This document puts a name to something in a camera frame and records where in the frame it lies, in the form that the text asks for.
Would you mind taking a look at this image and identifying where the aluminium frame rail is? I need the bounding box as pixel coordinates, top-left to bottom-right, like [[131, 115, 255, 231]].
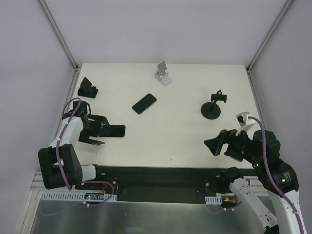
[[37, 0, 78, 71], [246, 0, 295, 74]]

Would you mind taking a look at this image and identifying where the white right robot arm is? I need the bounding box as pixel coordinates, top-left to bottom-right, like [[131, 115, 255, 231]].
[[204, 130, 306, 234]]

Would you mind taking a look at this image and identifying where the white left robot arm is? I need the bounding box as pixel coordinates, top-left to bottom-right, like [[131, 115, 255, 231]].
[[38, 97, 111, 191]]

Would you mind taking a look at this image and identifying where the black round-base clamp stand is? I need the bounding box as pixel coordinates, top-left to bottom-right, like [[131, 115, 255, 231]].
[[200, 90, 227, 120]]

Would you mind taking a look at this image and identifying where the black smartphone with teal edge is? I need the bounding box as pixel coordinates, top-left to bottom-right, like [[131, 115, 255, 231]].
[[132, 93, 157, 115]]

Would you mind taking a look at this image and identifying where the smartphone with blue edge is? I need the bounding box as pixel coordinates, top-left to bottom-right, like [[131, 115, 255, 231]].
[[225, 152, 244, 162]]

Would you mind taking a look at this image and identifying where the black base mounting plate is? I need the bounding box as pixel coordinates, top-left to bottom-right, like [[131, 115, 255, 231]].
[[73, 164, 264, 203]]

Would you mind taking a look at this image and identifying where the white slotted cable duct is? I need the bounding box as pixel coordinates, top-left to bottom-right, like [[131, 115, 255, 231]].
[[41, 192, 117, 202], [205, 195, 222, 205]]

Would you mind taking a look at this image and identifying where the aluminium frame rail left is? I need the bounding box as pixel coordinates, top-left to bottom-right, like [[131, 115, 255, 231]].
[[37, 0, 78, 71]]

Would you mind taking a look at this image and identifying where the aluminium frame rail right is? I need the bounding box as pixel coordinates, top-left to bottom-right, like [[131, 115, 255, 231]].
[[246, 0, 295, 74]]

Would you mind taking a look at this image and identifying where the white folding phone stand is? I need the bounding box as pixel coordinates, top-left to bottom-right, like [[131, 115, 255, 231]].
[[154, 60, 173, 86]]

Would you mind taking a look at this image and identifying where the white slotted cable duct left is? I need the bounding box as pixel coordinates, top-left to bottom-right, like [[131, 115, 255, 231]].
[[41, 192, 117, 202]]

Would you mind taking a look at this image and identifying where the black folding phone stand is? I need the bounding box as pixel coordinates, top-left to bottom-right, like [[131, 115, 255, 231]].
[[78, 77, 98, 99]]

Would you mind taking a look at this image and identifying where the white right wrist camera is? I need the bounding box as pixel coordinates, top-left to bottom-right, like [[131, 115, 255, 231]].
[[236, 112, 255, 136]]

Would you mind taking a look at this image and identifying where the white slotted cable duct right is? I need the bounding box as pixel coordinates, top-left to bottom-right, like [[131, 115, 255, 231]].
[[205, 195, 222, 205]]

